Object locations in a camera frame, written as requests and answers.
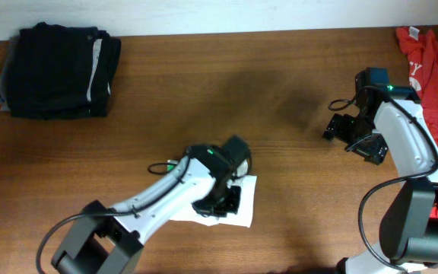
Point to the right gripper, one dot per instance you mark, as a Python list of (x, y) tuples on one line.
[(356, 135)]

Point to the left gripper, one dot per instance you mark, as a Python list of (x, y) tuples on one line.
[(216, 205)]

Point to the white t-shirt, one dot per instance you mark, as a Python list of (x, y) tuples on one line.
[(244, 215)]

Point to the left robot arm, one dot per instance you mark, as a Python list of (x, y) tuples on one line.
[(111, 240)]

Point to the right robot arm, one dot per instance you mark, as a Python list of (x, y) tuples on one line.
[(391, 120)]

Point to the folded black clothes stack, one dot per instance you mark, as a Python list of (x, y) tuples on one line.
[(57, 72)]

